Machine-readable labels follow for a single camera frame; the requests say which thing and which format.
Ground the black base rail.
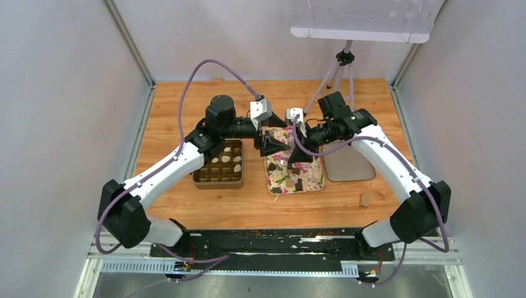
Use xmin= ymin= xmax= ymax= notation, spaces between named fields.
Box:
xmin=88 ymin=226 xmax=461 ymax=281

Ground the white oval smooth chocolate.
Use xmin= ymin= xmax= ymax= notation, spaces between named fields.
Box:
xmin=221 ymin=155 xmax=231 ymax=163

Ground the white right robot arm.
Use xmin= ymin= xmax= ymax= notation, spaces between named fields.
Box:
xmin=285 ymin=91 xmax=452 ymax=260

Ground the grey metal tin lid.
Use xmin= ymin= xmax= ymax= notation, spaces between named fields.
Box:
xmin=323 ymin=145 xmax=376 ymax=182

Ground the small wooden block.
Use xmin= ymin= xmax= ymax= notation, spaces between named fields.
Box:
xmin=359 ymin=192 xmax=370 ymax=208

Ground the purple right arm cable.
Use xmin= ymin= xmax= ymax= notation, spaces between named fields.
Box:
xmin=290 ymin=114 xmax=451 ymax=287

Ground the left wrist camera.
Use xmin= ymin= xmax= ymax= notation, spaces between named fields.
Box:
xmin=249 ymin=99 xmax=273 ymax=130

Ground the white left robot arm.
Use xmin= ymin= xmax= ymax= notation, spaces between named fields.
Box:
xmin=96 ymin=95 xmax=289 ymax=256

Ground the white overhead light panel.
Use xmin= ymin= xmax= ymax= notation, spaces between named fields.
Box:
xmin=290 ymin=0 xmax=445 ymax=43

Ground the white tripod stand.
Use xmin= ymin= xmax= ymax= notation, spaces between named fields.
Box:
xmin=303 ymin=40 xmax=355 ymax=115

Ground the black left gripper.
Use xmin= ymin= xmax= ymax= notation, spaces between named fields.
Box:
xmin=221 ymin=111 xmax=291 ymax=157

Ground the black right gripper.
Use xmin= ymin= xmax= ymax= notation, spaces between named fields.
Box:
xmin=288 ymin=120 xmax=336 ymax=163

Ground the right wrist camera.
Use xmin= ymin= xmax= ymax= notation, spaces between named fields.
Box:
xmin=285 ymin=107 xmax=307 ymax=137

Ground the dark ridged square chocolate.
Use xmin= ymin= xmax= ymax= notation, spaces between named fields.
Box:
xmin=294 ymin=178 xmax=303 ymax=192

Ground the floral patterned tray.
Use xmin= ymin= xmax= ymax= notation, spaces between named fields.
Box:
xmin=264 ymin=126 xmax=326 ymax=195

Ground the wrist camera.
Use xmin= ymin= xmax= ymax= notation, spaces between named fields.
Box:
xmin=249 ymin=99 xmax=273 ymax=130
xmin=285 ymin=107 xmax=307 ymax=137

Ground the gold chocolate tin box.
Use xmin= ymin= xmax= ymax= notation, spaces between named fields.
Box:
xmin=192 ymin=139 xmax=244 ymax=189

